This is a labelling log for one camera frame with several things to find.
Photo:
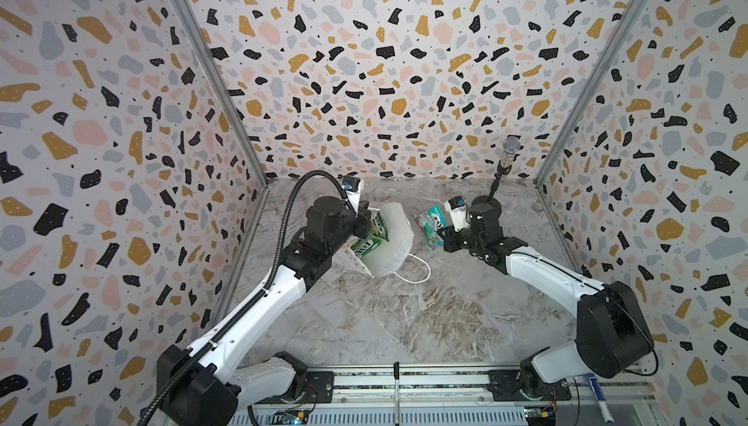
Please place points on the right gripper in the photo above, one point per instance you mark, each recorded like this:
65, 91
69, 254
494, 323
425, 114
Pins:
451, 239

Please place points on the black microphone stand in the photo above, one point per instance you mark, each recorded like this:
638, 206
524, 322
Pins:
491, 192

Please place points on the right circuit board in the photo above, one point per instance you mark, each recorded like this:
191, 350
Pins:
540, 416

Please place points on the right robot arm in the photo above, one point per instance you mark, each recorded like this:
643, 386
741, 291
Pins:
611, 331

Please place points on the white paper bag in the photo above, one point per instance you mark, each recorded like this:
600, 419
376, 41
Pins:
384, 251

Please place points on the left circuit board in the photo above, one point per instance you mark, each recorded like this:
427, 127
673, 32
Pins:
289, 417

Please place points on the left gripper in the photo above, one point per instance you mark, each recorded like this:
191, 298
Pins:
360, 220

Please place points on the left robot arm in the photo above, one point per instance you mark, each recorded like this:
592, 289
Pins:
205, 383

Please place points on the black and silver pen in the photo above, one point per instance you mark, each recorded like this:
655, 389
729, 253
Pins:
396, 394

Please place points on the green snack packet in bag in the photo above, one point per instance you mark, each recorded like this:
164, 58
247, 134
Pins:
378, 234

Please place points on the blue marker pen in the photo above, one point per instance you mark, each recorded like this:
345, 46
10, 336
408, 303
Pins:
600, 399

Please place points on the silver microphone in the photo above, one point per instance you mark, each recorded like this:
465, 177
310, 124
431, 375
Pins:
511, 147

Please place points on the teal Fox's candy packet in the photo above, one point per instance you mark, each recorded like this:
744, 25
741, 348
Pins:
436, 215

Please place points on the circuit board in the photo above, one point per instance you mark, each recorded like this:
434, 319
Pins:
540, 416
289, 417

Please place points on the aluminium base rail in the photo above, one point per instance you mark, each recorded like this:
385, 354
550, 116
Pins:
453, 395

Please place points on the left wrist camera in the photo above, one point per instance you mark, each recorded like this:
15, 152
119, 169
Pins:
353, 187

